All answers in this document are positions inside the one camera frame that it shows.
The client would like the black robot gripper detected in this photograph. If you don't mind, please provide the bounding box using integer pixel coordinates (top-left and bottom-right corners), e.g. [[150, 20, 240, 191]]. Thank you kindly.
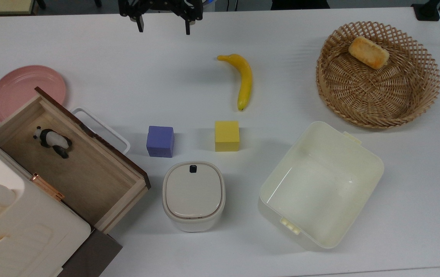
[[118, 0, 205, 35]]

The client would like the wooden drawer with white handle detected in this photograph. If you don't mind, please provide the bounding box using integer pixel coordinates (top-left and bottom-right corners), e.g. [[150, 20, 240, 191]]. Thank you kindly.
[[0, 87, 152, 234]]

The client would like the brown drawer cabinet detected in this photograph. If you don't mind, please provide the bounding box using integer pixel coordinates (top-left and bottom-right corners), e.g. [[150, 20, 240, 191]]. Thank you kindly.
[[58, 228, 123, 277]]

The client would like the yellow banana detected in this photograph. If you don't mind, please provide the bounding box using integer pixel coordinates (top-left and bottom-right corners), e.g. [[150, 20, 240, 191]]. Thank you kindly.
[[217, 53, 253, 112]]

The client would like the purple foam cube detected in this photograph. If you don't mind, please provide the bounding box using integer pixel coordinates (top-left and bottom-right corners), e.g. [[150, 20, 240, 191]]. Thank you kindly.
[[146, 125, 175, 158]]

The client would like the yellow foam cube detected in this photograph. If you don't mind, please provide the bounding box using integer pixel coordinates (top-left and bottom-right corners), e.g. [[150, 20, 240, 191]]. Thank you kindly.
[[215, 120, 240, 152]]

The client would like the panda toy figure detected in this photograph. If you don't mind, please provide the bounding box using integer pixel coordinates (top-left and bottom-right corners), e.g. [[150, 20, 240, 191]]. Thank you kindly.
[[33, 126, 73, 159]]

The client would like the pink plate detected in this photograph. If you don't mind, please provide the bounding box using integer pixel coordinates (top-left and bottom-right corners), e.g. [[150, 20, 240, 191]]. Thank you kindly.
[[0, 65, 67, 122]]

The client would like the wooden side desk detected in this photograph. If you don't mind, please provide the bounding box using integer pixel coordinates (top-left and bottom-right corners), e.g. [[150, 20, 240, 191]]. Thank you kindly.
[[0, 0, 38, 16]]

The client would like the small white lidded bin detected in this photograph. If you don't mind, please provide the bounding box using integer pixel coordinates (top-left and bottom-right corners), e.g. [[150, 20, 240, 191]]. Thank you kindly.
[[162, 161, 226, 233]]

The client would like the copper latch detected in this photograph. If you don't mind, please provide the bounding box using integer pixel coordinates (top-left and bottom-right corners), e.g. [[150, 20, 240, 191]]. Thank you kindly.
[[29, 173, 66, 202]]

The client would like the golden bread loaf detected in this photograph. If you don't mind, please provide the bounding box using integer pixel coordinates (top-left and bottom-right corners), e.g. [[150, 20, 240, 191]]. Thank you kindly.
[[348, 36, 390, 70]]

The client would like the woven wicker basket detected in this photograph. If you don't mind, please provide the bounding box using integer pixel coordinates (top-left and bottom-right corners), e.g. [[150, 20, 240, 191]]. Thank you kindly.
[[316, 21, 440, 129]]

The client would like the cream plastic open container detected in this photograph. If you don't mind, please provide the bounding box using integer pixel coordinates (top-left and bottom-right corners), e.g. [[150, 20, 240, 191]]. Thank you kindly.
[[258, 121, 385, 250]]

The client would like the black stand base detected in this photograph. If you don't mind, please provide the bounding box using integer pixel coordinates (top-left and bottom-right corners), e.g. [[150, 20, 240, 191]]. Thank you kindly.
[[411, 0, 440, 22]]

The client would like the cream plastic box with handle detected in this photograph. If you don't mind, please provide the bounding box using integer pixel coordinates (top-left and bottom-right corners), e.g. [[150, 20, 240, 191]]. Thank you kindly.
[[0, 125, 92, 277]]

